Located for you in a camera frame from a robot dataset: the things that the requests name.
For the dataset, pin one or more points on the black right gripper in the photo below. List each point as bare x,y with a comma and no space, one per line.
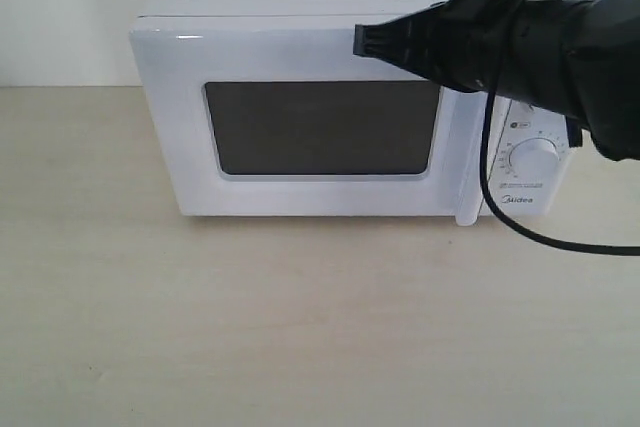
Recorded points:
465,45

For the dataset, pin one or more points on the white microwave door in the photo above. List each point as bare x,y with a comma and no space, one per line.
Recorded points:
276,116

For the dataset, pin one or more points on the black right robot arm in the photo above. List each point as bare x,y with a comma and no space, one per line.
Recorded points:
576,58

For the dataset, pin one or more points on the lower white timer knob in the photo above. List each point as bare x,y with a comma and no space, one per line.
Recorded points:
534,159

